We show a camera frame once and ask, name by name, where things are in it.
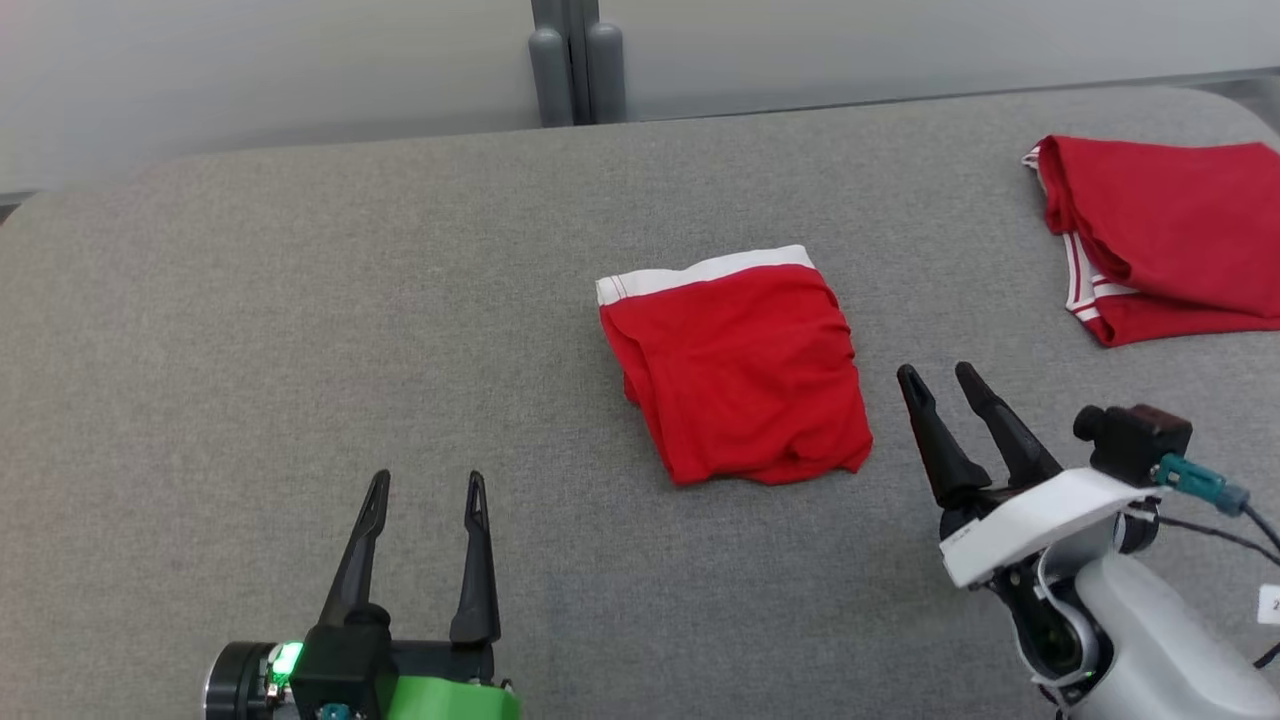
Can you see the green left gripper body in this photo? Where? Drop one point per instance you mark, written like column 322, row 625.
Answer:
column 450, row 700

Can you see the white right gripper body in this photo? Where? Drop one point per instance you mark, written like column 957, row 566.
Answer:
column 1040, row 520

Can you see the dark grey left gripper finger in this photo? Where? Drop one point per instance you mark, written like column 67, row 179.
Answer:
column 477, row 580
column 355, row 570

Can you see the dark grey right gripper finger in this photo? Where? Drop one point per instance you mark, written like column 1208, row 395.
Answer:
column 1015, row 440
column 940, row 450

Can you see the red shorts with white waistband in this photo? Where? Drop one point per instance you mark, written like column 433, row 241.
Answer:
column 745, row 380

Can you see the red jersey with white trim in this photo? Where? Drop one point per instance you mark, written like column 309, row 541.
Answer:
column 1170, row 220

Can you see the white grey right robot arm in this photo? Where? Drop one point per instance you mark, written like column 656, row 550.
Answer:
column 1170, row 640

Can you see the black right gripper motor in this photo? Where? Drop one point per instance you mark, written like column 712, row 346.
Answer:
column 1140, row 530

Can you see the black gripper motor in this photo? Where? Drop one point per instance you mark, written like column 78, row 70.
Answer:
column 1140, row 530
column 235, row 685

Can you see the black left gripper motor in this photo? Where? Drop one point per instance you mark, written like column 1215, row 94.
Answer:
column 235, row 685

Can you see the grey fabric sofa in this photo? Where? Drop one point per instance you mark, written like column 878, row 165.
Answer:
column 300, row 350

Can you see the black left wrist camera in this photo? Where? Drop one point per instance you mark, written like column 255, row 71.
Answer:
column 335, row 670

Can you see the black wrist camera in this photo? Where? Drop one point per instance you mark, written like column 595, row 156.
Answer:
column 335, row 670
column 1140, row 440

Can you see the teal left camera connector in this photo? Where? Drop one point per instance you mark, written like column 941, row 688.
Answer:
column 333, row 712

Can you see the teal camera connector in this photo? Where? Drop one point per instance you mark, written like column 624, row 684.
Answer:
column 333, row 712
column 1195, row 480

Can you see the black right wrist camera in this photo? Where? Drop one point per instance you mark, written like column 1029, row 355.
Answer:
column 1140, row 440

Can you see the teal right camera connector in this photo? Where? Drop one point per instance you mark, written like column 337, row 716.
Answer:
column 1195, row 480

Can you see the grey metal frame post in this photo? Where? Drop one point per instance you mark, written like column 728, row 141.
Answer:
column 575, row 60

